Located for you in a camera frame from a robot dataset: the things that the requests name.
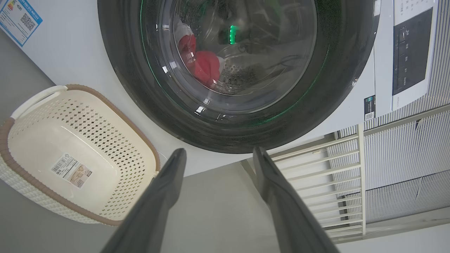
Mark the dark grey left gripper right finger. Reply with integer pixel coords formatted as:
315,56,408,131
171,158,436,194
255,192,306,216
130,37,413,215
253,147,340,253

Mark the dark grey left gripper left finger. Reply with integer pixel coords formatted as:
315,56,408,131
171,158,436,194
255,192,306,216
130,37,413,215
100,148,187,253

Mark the dark round glass washer door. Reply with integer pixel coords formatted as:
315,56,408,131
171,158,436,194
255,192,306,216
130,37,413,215
97,0,382,154

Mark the red and white garment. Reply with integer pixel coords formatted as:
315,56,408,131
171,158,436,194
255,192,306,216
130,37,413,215
175,18,225,88

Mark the printed paper label sticker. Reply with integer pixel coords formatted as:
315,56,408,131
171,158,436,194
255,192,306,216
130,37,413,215
51,154,92,188

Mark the cream laundry basket brown rim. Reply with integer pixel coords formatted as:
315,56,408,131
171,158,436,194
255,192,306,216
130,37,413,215
0,84,161,226

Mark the white front-load washing machine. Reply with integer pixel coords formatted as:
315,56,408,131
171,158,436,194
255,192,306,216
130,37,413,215
0,0,441,178

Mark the black washing machine control panel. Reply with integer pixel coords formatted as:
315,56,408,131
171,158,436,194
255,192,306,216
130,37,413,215
391,0,440,111

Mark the white slatted railing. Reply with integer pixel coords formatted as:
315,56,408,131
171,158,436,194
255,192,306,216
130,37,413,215
243,123,368,244

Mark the small black QR sticker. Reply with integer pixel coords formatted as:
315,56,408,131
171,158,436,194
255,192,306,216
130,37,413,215
364,96,376,122

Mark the blue energy label sticker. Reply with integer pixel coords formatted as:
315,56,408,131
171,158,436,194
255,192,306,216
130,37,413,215
0,0,43,47

